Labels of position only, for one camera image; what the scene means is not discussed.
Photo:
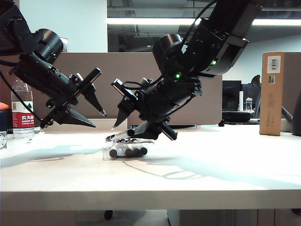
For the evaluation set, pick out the black partition clamp knob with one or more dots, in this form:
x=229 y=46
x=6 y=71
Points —
x=221 y=123

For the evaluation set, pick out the long white ceiling light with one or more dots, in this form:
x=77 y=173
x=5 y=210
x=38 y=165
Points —
x=141 y=21

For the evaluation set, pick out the black caster wheel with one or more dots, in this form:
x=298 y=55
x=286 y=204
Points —
x=108 y=215

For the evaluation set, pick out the dark blue object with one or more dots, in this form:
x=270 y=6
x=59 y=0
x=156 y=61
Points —
x=5 y=120

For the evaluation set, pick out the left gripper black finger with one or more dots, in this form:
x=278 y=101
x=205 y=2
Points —
x=94 y=99
x=75 y=118

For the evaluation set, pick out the orange object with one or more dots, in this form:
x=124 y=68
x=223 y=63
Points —
x=3 y=106

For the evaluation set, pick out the metal wall switch plate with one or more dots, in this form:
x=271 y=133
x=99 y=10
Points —
x=65 y=44

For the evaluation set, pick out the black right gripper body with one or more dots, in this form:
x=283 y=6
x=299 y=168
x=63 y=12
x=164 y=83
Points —
x=164 y=99

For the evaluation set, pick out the white slim cylinder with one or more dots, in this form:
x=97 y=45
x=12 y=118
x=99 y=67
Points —
x=241 y=101

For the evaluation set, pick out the white table leg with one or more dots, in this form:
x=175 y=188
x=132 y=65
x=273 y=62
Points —
x=172 y=217

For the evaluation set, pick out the clear plastic marker packaging box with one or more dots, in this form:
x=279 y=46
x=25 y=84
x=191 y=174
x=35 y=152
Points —
x=107 y=156

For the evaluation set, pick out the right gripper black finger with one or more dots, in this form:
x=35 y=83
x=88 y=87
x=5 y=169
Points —
x=147 y=130
x=124 y=110

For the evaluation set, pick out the small silver metal block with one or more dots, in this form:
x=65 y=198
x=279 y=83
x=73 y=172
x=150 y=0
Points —
x=3 y=141

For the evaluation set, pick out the tall brown cardboard box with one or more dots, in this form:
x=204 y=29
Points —
x=271 y=106

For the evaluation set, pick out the beige low desk riser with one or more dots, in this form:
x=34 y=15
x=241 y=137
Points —
x=108 y=126

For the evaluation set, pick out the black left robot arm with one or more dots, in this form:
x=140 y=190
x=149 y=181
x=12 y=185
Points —
x=47 y=42

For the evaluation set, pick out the dark rounded object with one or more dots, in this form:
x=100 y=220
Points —
x=296 y=117

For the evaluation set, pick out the small clear glass bottle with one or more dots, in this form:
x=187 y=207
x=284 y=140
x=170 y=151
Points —
x=248 y=106

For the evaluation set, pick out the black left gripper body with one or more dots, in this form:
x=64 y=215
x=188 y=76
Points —
x=51 y=80

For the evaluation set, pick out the brown neighbouring partition panel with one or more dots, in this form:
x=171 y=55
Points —
x=291 y=75

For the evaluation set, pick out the black round cushion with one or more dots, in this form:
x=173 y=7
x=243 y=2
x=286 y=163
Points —
x=235 y=116

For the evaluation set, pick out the dark office chair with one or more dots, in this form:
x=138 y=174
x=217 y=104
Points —
x=255 y=81

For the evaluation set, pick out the black flat partition base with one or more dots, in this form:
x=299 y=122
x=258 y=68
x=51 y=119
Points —
x=185 y=127

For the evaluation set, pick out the black computer monitor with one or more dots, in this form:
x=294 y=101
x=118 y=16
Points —
x=231 y=94

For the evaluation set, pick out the clear red-label water bottle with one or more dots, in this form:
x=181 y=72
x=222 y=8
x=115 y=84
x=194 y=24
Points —
x=22 y=122

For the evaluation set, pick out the brown desk partition panel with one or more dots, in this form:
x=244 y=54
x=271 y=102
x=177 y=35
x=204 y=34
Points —
x=131 y=68

